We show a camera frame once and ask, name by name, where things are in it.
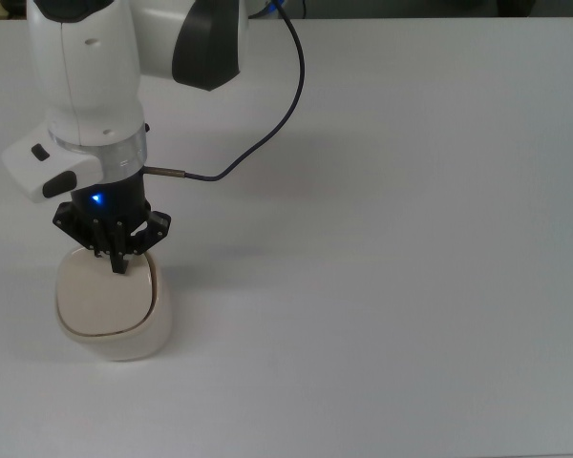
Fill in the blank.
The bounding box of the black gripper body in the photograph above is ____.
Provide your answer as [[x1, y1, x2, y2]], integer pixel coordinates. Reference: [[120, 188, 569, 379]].
[[69, 171, 151, 225]]

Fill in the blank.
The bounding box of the small white trash can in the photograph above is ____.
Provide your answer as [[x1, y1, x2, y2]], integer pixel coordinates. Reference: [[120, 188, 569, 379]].
[[53, 247, 175, 363]]

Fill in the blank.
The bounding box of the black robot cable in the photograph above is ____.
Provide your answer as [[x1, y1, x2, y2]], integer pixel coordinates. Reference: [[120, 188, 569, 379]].
[[142, 0, 307, 184]]

